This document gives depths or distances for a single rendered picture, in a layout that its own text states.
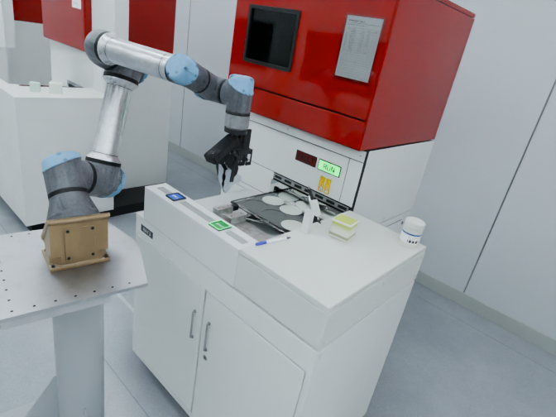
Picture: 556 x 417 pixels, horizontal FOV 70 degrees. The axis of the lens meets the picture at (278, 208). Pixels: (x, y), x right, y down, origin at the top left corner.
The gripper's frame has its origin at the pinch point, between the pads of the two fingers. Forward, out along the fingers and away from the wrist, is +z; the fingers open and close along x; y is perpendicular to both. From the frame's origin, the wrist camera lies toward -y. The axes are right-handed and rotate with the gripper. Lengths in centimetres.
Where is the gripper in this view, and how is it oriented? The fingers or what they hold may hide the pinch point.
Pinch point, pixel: (223, 189)
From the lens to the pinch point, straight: 128.9
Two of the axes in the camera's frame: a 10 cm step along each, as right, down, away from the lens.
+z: -1.7, 9.0, 3.9
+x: -7.2, -3.8, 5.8
